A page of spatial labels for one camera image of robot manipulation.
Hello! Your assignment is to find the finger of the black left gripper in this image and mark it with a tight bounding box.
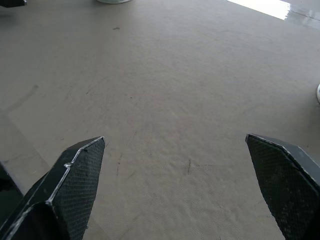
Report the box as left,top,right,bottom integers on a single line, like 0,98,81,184
0,0,28,9

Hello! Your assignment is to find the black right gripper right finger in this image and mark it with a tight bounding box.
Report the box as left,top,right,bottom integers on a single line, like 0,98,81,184
245,133,320,240

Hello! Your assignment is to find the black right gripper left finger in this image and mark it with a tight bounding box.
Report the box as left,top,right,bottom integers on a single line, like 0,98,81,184
0,136,106,240

